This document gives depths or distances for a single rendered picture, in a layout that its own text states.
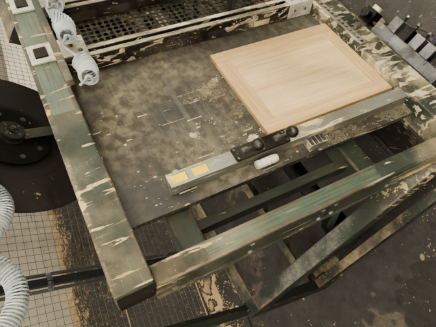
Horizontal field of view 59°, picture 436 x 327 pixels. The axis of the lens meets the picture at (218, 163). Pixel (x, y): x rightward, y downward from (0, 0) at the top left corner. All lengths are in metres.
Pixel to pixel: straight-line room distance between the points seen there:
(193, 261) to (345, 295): 1.87
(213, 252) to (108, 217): 0.28
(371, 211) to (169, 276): 1.01
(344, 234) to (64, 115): 1.24
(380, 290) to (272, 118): 1.60
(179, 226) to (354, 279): 1.76
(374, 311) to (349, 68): 1.60
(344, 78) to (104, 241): 1.07
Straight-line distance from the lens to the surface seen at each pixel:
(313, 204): 1.15
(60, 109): 1.29
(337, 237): 1.84
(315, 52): 1.68
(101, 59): 1.52
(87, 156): 1.15
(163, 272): 1.01
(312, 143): 1.33
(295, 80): 1.53
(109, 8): 1.80
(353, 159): 1.41
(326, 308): 2.88
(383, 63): 1.69
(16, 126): 1.87
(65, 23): 1.41
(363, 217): 1.77
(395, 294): 2.65
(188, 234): 1.14
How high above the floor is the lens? 2.41
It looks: 46 degrees down
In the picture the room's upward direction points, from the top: 87 degrees counter-clockwise
